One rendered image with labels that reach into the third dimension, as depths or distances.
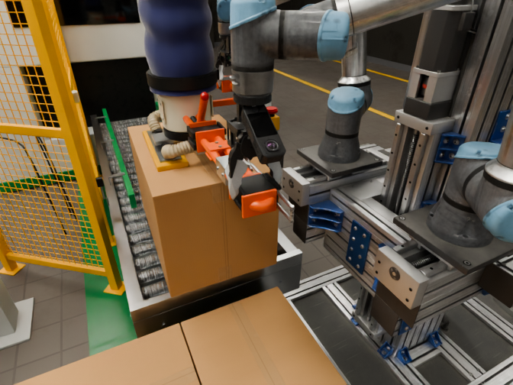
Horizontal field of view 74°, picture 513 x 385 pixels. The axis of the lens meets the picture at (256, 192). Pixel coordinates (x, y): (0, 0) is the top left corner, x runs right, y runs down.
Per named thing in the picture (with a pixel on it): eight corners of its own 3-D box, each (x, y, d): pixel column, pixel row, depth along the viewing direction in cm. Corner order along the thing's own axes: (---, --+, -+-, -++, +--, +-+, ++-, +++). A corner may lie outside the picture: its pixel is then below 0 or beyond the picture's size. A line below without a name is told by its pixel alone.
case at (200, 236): (143, 208, 162) (127, 127, 141) (224, 189, 176) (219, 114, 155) (170, 298, 115) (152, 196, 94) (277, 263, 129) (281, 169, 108)
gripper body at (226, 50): (224, 69, 139) (223, 36, 133) (217, 64, 146) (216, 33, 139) (242, 66, 142) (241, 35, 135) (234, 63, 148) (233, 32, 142)
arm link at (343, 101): (320, 131, 118) (324, 92, 111) (331, 120, 129) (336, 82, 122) (355, 137, 114) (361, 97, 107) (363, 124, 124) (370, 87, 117)
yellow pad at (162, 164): (143, 135, 133) (140, 123, 131) (168, 131, 137) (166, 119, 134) (157, 173, 107) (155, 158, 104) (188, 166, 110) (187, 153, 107)
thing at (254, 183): (228, 198, 74) (227, 178, 72) (259, 191, 77) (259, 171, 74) (243, 218, 68) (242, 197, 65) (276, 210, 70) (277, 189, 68)
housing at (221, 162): (214, 173, 85) (214, 156, 82) (240, 168, 87) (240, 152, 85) (224, 186, 79) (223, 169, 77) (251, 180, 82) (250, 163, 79)
